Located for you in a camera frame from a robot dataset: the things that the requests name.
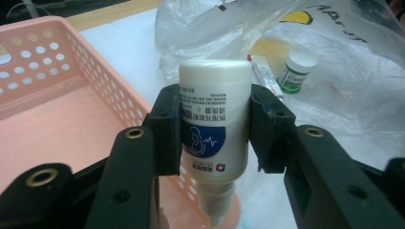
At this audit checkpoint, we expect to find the small white bottle green label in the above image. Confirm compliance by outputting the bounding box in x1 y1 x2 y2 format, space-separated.
275 49 319 95

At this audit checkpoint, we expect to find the pink plastic basket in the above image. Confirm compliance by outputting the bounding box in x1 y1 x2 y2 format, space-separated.
0 15 242 229

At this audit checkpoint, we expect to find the white dropper bottle blue label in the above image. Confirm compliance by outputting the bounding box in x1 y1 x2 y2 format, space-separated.
178 59 253 227

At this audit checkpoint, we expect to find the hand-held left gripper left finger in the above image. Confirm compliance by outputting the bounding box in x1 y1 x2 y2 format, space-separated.
84 83 183 229

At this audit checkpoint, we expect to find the clear plastic bag yellow face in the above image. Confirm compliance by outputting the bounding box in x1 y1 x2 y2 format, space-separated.
155 0 405 171

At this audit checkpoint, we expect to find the white board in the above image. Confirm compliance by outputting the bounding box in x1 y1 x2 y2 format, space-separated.
79 8 394 229

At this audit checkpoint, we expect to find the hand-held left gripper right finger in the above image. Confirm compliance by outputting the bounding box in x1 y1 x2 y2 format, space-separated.
248 83 405 229

